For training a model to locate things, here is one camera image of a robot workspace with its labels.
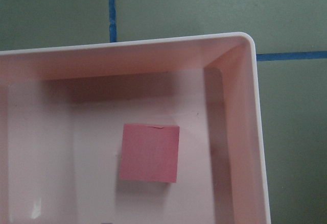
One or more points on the pink plastic bin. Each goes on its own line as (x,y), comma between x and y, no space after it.
(62,115)

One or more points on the red foam block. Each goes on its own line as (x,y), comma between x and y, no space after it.
(149,153)

